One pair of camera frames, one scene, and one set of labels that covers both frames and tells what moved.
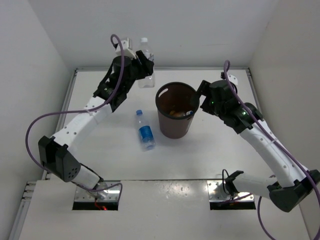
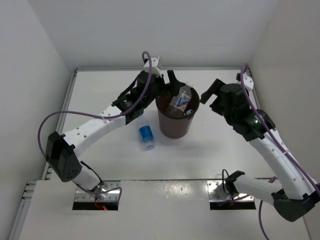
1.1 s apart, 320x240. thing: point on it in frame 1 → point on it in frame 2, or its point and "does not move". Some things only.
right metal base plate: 216,193 does not move
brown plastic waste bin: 177,103 does not move
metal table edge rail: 240,68 does not move
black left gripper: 146,66 → 173,86
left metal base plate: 111,194 does not move
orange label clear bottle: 144,46 → 179,102
